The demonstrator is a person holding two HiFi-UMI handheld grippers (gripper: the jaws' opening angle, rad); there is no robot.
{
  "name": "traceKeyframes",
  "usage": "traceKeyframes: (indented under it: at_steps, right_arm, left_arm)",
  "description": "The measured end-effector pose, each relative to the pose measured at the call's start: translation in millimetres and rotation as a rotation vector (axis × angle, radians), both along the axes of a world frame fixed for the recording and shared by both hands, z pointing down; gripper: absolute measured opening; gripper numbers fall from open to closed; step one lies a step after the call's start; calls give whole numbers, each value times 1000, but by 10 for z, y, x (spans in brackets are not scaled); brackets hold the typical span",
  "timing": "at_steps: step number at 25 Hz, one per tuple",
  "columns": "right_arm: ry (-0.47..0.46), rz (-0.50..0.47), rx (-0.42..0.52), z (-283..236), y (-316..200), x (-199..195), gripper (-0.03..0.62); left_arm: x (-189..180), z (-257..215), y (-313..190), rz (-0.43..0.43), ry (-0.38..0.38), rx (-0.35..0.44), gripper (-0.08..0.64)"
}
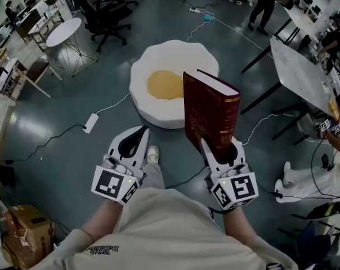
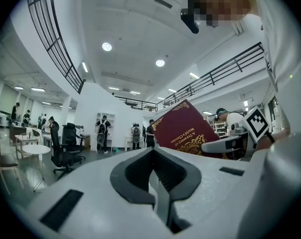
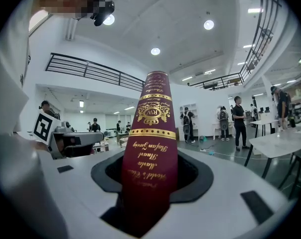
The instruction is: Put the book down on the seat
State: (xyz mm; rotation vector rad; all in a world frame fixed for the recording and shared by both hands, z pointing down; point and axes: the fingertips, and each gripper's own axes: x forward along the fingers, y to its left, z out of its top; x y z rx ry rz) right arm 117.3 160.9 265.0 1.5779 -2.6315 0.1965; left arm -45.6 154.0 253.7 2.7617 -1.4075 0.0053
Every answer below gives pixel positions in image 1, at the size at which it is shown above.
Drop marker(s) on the fried egg shaped cushion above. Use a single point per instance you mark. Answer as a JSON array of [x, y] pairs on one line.
[[172, 55]]

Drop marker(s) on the black bag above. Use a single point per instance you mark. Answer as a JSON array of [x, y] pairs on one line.
[[1, 174]]

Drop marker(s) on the person's beige shirt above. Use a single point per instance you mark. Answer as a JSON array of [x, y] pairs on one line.
[[164, 229]]

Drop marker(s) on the teal floor object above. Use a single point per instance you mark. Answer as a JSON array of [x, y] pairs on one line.
[[208, 17]]

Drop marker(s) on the person's left white shoe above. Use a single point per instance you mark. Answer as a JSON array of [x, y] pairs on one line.
[[153, 155]]

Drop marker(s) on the black frame chair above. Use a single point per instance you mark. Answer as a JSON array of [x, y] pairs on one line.
[[288, 126]]

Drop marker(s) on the brown cardboard box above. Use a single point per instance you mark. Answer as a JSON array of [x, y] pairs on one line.
[[26, 226]]

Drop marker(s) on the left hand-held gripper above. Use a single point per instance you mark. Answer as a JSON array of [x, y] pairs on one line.
[[106, 183]]

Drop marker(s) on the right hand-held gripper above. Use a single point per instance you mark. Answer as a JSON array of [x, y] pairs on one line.
[[239, 188]]

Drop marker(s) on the person's grey trousers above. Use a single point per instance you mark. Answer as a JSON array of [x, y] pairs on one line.
[[153, 176]]

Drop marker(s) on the wooden chair with brown seat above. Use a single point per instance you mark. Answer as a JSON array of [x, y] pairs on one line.
[[36, 67]]

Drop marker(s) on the dark red hardcover book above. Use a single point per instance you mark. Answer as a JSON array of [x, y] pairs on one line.
[[203, 108]]

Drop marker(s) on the black office chair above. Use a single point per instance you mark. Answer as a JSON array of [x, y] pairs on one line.
[[102, 13]]

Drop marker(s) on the grey table with black legs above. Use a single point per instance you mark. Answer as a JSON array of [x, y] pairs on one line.
[[299, 74]]

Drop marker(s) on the person's right forearm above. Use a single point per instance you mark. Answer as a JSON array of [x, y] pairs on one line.
[[236, 224]]

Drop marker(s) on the white round table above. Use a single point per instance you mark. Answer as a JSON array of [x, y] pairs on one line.
[[63, 31]]

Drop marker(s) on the person's left forearm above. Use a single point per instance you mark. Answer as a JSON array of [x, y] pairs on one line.
[[102, 221]]

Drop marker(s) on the white power strip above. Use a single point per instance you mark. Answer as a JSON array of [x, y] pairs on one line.
[[90, 122], [194, 10]]

